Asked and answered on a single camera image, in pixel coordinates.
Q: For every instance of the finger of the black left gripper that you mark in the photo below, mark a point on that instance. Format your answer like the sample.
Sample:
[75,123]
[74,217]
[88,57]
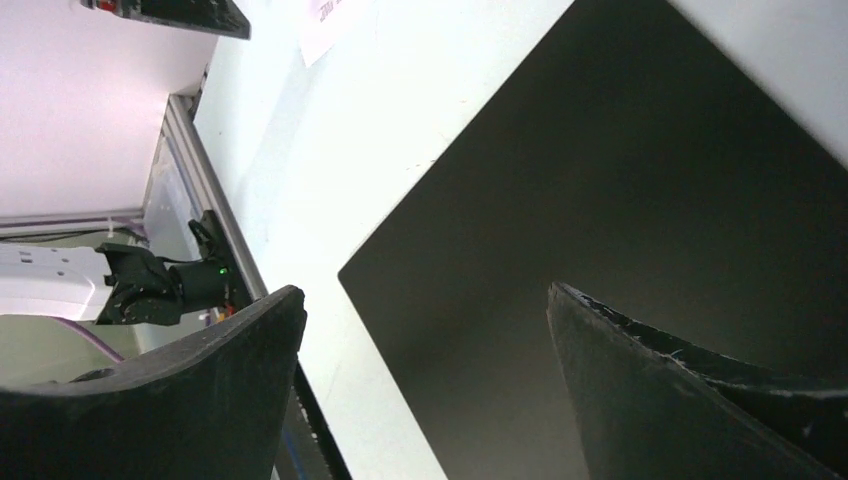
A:
[216,17]

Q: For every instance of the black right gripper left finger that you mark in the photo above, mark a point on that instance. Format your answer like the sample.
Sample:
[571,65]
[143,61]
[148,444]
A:
[210,405]

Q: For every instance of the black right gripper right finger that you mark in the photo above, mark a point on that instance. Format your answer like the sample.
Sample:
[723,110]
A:
[650,405]

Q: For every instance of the white text-printed paper sheet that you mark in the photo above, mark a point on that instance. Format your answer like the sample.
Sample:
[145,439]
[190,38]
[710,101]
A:
[323,22]

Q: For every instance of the red and black folder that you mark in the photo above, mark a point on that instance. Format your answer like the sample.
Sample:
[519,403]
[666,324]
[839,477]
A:
[683,162]

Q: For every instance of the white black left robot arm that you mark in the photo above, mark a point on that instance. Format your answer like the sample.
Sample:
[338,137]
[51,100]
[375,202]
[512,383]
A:
[116,284]

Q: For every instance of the aluminium front frame rail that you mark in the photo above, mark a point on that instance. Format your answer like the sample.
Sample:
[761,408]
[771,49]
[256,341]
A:
[179,155]

